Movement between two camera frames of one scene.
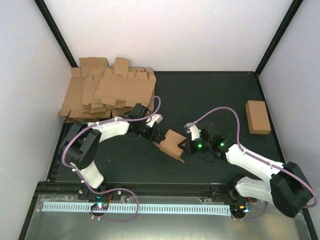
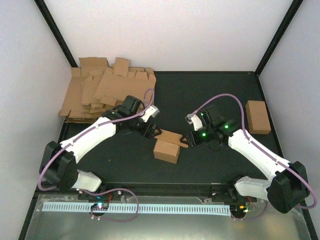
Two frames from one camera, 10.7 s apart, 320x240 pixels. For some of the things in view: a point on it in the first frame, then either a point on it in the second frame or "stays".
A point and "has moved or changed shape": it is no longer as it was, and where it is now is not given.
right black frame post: x=281 y=29 stays
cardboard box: x=170 y=145 has moved or changed shape
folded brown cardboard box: x=258 y=117 stays
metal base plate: x=269 y=224 stays
